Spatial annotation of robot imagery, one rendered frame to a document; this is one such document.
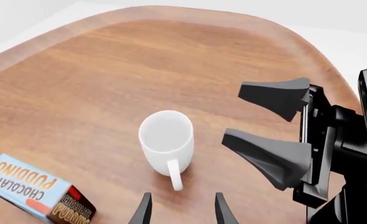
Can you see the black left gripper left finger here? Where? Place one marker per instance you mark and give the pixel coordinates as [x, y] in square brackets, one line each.
[143, 212]

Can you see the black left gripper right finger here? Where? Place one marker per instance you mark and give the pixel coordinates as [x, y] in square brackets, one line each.
[223, 212]

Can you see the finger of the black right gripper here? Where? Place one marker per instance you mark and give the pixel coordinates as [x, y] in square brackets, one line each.
[273, 95]
[270, 156]

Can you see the white mug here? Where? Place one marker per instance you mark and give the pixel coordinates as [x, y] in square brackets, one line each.
[166, 144]

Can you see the chocolate pudding box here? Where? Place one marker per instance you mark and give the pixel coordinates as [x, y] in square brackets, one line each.
[25, 184]

